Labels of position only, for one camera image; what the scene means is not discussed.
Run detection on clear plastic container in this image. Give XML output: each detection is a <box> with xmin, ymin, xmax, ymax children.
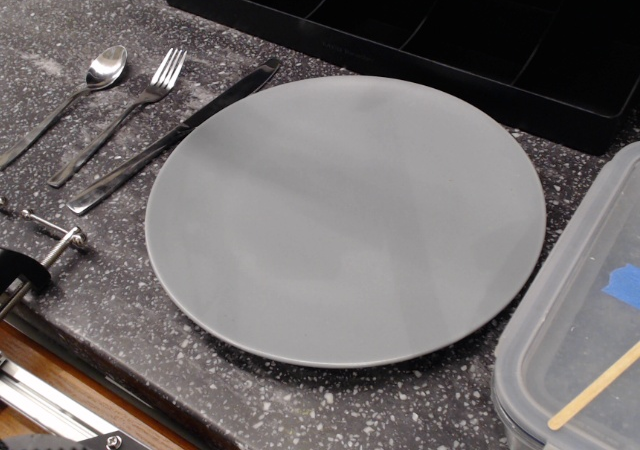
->
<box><xmin>492</xmin><ymin>143</ymin><xmax>639</xmax><ymax>449</ymax></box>

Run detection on silver metal knife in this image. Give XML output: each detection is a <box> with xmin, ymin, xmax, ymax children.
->
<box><xmin>66</xmin><ymin>58</ymin><xmax>281</xmax><ymax>215</ymax></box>

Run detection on wooden stick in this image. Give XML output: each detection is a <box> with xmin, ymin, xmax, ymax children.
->
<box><xmin>547</xmin><ymin>342</ymin><xmax>639</xmax><ymax>431</ymax></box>

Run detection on blue tape piece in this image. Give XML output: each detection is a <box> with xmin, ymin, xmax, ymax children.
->
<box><xmin>603</xmin><ymin>264</ymin><xmax>640</xmax><ymax>309</ymax></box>

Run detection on silver metal fork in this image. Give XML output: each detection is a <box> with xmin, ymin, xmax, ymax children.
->
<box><xmin>47</xmin><ymin>48</ymin><xmax>187</xmax><ymax>188</ymax></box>

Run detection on aluminium rail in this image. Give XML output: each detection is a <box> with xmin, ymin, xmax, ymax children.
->
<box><xmin>1</xmin><ymin>357</ymin><xmax>125</xmax><ymax>449</ymax></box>

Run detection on black compartment tray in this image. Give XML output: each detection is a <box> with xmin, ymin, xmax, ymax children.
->
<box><xmin>167</xmin><ymin>0</ymin><xmax>639</xmax><ymax>155</ymax></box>

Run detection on grey round plate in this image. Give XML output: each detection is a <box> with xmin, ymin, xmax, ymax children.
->
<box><xmin>145</xmin><ymin>76</ymin><xmax>546</xmax><ymax>368</ymax></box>

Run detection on silver metal spoon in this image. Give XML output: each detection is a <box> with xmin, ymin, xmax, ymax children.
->
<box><xmin>1</xmin><ymin>45</ymin><xmax>128</xmax><ymax>170</ymax></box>

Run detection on metal screw clamp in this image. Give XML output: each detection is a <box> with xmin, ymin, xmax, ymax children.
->
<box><xmin>1</xmin><ymin>196</ymin><xmax>88</xmax><ymax>321</ymax></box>

